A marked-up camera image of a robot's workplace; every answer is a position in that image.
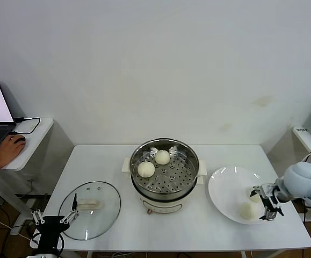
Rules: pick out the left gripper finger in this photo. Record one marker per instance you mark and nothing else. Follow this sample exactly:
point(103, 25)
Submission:
point(75, 203)
point(39, 219)

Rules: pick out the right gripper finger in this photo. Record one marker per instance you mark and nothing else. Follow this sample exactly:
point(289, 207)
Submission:
point(268, 209)
point(255, 190)

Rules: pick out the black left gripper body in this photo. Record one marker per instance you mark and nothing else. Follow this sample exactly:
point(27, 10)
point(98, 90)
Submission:
point(49, 228)

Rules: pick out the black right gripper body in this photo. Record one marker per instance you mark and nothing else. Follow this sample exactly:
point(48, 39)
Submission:
point(275, 194)

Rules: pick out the white steamed baozi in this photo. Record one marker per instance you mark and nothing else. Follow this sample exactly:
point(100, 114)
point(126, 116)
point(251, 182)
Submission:
point(146, 169)
point(247, 211)
point(255, 199)
point(162, 157)

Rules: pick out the black computer mouse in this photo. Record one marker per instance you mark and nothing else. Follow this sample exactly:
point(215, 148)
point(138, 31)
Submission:
point(21, 139)

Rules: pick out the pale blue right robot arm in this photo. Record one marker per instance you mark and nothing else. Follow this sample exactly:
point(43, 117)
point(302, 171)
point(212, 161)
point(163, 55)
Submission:
point(300, 177)

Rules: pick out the perforated steel steamer basket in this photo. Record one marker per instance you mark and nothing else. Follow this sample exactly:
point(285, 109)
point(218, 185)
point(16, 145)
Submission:
point(190, 161)

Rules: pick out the person's right hand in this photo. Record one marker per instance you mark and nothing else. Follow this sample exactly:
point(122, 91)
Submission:
point(7, 153)

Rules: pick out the white round plate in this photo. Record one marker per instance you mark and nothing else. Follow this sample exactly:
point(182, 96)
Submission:
point(225, 193)

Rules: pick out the white side table with label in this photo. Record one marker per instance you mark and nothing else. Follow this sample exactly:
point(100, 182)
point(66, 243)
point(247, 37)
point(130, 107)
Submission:
point(309, 139)

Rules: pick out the white side table with laptop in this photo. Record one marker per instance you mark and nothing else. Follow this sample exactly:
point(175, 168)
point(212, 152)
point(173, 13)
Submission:
point(34, 145)

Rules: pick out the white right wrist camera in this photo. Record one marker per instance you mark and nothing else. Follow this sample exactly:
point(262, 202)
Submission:
point(266, 190)

